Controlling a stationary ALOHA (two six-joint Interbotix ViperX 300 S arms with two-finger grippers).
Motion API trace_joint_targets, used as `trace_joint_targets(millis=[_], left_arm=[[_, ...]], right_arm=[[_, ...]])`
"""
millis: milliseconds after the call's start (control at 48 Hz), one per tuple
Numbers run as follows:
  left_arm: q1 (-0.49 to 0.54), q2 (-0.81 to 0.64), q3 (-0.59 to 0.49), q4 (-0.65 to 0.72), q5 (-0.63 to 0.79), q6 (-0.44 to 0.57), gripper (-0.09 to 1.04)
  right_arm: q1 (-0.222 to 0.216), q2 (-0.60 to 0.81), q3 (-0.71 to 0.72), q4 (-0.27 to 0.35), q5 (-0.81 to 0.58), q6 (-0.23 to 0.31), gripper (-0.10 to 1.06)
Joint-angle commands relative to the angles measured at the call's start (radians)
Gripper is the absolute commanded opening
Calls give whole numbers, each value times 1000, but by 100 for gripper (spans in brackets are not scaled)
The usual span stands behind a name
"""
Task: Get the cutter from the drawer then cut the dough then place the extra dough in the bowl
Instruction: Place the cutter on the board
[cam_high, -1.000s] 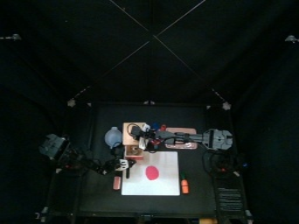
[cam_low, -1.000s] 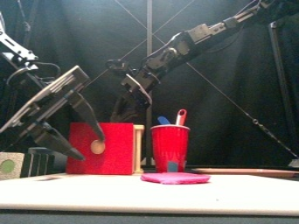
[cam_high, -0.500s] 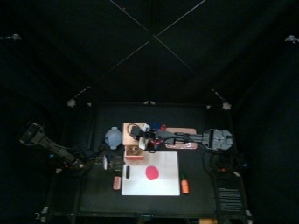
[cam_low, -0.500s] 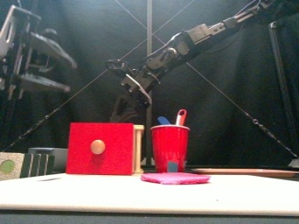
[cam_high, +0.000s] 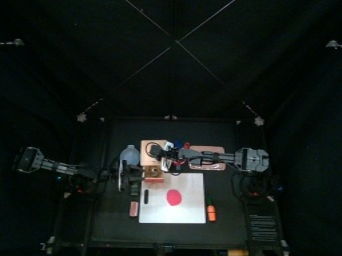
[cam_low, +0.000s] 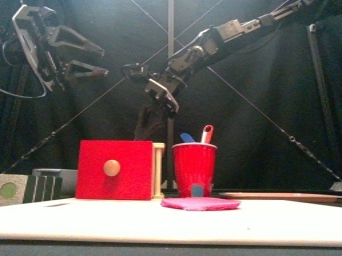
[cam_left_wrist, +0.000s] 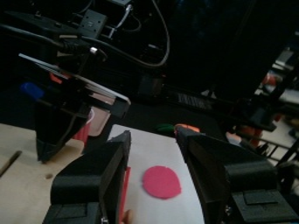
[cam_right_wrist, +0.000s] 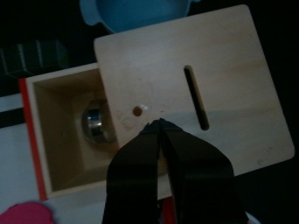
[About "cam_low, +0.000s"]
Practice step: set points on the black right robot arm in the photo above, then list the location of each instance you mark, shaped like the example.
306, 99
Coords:
242, 28

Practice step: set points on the red drawer with wooden knob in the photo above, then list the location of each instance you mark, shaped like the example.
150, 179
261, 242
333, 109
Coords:
114, 170

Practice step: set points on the grey bowl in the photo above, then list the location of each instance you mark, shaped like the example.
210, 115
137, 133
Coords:
67, 180

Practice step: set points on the flat pink dough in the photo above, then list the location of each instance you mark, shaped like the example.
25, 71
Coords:
201, 203

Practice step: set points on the red plastic cup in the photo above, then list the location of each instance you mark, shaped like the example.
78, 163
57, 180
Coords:
194, 168

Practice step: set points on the white cutting board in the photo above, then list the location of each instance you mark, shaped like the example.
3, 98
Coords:
134, 223

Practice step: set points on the green and white striped box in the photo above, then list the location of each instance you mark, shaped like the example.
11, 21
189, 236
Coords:
27, 189

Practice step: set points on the flat wooden tray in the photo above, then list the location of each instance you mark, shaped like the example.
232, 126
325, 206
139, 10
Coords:
285, 196

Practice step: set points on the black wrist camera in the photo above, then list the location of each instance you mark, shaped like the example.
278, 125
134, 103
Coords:
135, 72

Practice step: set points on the wooden drawer cabinet frame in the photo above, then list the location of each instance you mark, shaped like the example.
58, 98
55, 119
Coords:
158, 170

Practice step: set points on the grey vertical frame pole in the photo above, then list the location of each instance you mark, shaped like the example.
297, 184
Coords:
170, 33

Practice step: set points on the dark slanted frame post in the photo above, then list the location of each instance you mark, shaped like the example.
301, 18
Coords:
322, 83

